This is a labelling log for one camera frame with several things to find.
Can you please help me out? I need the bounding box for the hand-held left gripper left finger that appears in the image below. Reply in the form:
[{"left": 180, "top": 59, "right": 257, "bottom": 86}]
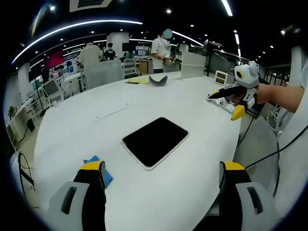
[{"left": 45, "top": 160, "right": 107, "bottom": 231}]

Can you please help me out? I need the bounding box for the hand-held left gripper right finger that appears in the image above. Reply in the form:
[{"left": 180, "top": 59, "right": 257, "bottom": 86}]
[{"left": 218, "top": 161, "right": 278, "bottom": 231}]

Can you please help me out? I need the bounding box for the blue cleaning cloth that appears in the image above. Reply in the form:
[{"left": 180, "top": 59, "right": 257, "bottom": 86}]
[{"left": 83, "top": 155, "right": 114, "bottom": 189}]

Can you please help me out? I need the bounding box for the black tablet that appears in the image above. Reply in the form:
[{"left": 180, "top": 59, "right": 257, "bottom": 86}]
[{"left": 120, "top": 117, "right": 190, "bottom": 171}]

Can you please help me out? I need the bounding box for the white game controller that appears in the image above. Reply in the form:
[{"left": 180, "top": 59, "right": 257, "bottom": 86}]
[{"left": 205, "top": 95, "right": 235, "bottom": 114}]

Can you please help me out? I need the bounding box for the white upright panel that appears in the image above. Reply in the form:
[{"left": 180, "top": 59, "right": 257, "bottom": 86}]
[{"left": 180, "top": 44, "right": 205, "bottom": 79}]

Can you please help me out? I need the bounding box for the person's white shirt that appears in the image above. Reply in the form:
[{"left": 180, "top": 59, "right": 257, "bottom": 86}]
[{"left": 274, "top": 45, "right": 308, "bottom": 217}]

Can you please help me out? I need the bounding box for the yellow paper sheet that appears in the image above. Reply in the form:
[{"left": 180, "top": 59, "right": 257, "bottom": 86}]
[{"left": 125, "top": 77, "right": 150, "bottom": 85}]

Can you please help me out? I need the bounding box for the white mesh office chair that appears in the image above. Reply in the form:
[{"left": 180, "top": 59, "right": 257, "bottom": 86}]
[{"left": 122, "top": 57, "right": 138, "bottom": 75}]

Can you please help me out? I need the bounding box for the grey fabric chair back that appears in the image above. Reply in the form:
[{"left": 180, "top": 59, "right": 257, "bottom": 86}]
[{"left": 84, "top": 59, "right": 125, "bottom": 90}]

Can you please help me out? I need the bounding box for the red screen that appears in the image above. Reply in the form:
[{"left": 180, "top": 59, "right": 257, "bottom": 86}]
[{"left": 47, "top": 49, "right": 64, "bottom": 68}]

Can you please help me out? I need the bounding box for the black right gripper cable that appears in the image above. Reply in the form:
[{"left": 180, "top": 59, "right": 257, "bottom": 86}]
[{"left": 237, "top": 112, "right": 256, "bottom": 148}]

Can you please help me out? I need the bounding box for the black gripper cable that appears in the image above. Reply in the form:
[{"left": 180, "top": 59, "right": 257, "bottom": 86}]
[
  {"left": 244, "top": 125, "right": 308, "bottom": 169},
  {"left": 237, "top": 112, "right": 256, "bottom": 148}
]

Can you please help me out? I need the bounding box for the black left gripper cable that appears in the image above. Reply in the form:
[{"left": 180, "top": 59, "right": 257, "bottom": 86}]
[{"left": 244, "top": 125, "right": 308, "bottom": 169}]

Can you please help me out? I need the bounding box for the black stand cable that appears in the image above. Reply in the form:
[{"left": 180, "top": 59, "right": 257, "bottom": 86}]
[{"left": 17, "top": 152, "right": 37, "bottom": 191}]

